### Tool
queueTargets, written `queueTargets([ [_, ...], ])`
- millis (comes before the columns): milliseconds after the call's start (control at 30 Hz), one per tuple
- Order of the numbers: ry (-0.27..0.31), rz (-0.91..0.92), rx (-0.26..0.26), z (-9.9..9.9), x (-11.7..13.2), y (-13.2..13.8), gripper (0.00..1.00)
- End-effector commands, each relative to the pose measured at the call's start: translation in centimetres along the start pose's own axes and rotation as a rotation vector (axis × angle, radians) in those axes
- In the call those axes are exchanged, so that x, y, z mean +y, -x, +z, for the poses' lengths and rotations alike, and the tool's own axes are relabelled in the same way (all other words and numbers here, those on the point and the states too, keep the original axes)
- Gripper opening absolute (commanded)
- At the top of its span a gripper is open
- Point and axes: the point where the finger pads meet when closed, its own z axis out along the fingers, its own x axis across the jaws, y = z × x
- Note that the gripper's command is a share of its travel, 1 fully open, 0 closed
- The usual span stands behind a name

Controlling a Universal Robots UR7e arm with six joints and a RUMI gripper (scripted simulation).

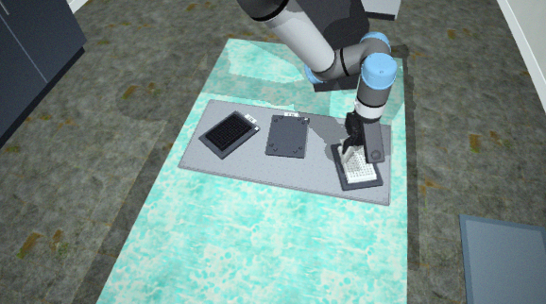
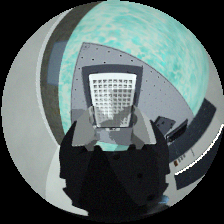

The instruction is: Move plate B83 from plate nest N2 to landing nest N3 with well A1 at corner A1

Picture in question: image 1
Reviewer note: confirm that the black microplate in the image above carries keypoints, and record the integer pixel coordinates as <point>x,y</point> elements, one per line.
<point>228,132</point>

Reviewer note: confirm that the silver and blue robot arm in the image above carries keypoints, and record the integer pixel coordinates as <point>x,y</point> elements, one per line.
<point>322,64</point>

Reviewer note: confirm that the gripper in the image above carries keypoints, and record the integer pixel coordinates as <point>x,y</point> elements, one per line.
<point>354,129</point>

